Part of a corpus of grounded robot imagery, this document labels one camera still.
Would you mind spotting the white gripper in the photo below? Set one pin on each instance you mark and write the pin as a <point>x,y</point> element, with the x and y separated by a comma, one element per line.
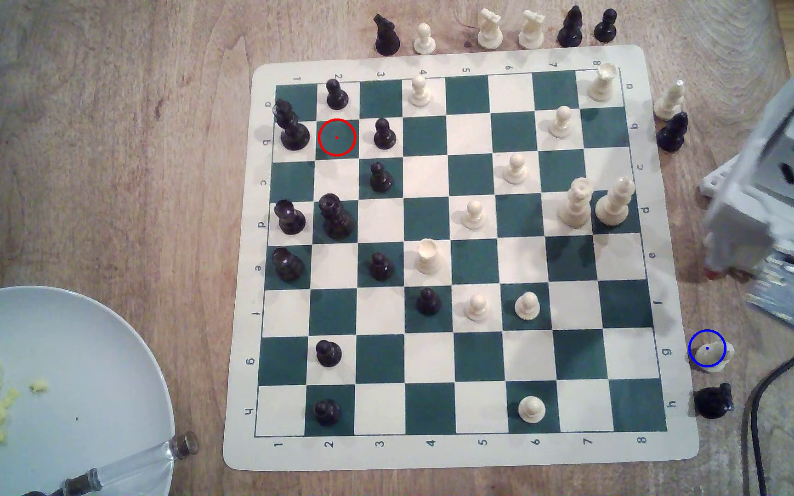
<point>722,251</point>

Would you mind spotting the white chess bishop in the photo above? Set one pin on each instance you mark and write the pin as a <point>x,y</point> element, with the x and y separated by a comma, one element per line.
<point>715,357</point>
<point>670,103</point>

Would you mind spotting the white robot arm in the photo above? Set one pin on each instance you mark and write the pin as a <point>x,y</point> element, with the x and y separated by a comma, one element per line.
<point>776,148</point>

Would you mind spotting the white chess king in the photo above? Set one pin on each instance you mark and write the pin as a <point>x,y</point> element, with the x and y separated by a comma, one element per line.
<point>613,205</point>

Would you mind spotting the black chess bishop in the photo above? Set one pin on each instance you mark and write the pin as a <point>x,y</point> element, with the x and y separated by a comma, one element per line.
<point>673,134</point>
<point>569,31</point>

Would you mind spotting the black chess knight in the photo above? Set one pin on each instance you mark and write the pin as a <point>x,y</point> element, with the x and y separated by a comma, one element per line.
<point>387,38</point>
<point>714,402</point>

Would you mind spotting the white chess queen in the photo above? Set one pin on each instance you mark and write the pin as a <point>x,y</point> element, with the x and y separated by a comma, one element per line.
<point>575,206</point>

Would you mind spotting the white chess pawn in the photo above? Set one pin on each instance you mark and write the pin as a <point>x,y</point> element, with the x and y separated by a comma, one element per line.
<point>420,93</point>
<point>476,308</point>
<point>531,410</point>
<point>527,306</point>
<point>473,216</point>
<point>424,41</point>
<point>562,124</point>
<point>515,169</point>

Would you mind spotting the white chess rook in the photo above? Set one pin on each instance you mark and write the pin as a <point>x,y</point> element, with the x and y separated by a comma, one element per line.
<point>427,257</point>
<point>602,84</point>

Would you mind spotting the black chess pawn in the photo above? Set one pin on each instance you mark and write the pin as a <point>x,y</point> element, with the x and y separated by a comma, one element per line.
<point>384,135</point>
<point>428,302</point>
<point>380,179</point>
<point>329,353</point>
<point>337,96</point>
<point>328,412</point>
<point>605,27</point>
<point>381,267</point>

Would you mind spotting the green and white chess mat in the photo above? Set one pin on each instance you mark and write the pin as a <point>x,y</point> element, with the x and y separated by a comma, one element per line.
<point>469,172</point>

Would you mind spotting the white chess knight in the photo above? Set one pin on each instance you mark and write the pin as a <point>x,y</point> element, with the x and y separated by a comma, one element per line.
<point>489,31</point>
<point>531,31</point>

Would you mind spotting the pale blue plate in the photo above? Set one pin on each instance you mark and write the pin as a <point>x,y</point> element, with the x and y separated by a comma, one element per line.
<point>80,358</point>

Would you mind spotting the small yellow food crumb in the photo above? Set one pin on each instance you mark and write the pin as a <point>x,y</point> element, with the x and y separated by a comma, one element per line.
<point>38,386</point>

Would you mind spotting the grey camera module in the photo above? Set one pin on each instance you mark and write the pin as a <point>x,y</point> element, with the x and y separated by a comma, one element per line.
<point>786,296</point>

